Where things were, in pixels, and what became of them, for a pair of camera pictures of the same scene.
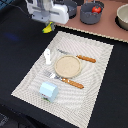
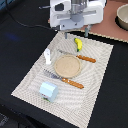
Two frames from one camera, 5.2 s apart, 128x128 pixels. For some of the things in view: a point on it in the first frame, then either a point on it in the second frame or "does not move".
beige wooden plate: [67, 66] does not move
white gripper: [48, 11] to [76, 14]
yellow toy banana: [48, 28] to [79, 44]
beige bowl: [121, 18] does not move
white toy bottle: [47, 56] does not move
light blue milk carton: [49, 91] does not move
